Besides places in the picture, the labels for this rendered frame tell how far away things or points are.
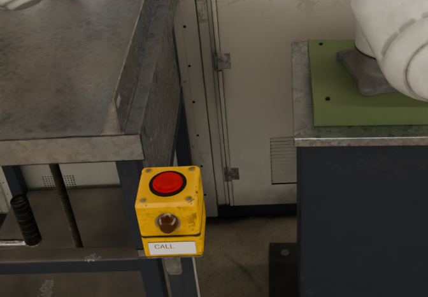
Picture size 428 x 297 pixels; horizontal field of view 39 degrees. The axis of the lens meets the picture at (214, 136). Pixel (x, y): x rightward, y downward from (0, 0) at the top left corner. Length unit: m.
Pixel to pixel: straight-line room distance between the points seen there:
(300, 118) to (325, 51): 0.22
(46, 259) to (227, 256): 0.78
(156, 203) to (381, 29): 0.41
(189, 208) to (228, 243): 1.19
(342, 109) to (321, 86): 0.08
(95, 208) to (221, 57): 0.61
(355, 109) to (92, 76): 0.49
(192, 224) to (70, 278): 0.97
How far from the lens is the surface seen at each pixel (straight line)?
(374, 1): 0.93
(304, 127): 1.14
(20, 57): 1.31
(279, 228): 2.00
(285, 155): 1.87
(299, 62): 1.35
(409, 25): 0.92
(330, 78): 1.22
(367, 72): 1.20
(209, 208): 2.03
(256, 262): 1.90
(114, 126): 1.02
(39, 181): 2.05
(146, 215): 0.79
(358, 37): 1.20
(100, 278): 1.71
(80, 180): 2.01
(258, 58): 1.67
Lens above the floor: 1.42
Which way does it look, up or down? 36 degrees down
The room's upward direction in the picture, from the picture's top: 6 degrees counter-clockwise
